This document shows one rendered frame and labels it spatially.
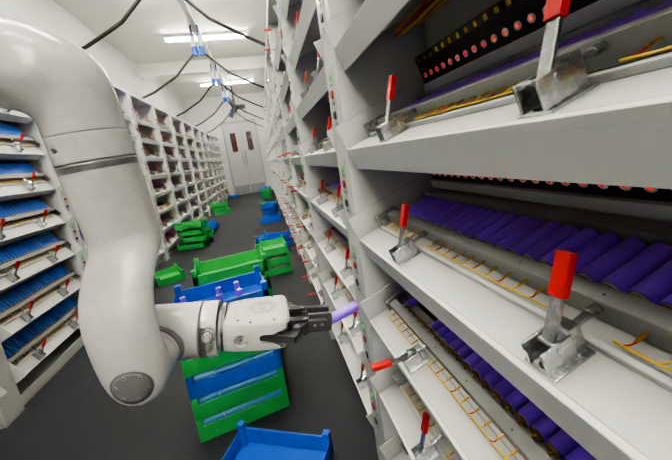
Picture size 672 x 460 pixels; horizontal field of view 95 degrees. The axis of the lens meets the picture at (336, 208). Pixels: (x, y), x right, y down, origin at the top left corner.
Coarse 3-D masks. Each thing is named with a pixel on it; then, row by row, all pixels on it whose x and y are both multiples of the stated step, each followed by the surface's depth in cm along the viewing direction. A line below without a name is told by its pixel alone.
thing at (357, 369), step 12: (336, 324) 139; (336, 336) 132; (348, 336) 127; (348, 348) 121; (348, 360) 115; (360, 360) 111; (360, 372) 107; (360, 384) 100; (360, 396) 98; (372, 420) 86
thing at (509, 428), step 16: (400, 304) 66; (416, 320) 59; (416, 336) 58; (432, 336) 54; (432, 352) 51; (448, 368) 46; (464, 384) 43; (464, 400) 42; (480, 400) 40; (496, 416) 37; (512, 432) 35; (496, 448) 36; (528, 448) 33
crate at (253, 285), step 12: (240, 276) 118; (252, 276) 120; (180, 288) 110; (192, 288) 112; (204, 288) 114; (228, 288) 117; (252, 288) 117; (264, 288) 102; (192, 300) 113; (204, 300) 113; (228, 300) 98
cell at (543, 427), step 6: (540, 420) 35; (546, 420) 35; (552, 420) 35; (534, 426) 35; (540, 426) 35; (546, 426) 35; (552, 426) 34; (558, 426) 34; (540, 432) 34; (546, 432) 34; (552, 432) 34; (546, 438) 34
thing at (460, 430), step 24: (384, 288) 70; (384, 312) 70; (384, 336) 63; (432, 384) 48; (480, 384) 44; (432, 408) 45; (456, 408) 43; (456, 432) 40; (480, 432) 39; (528, 432) 37; (480, 456) 37; (552, 456) 34
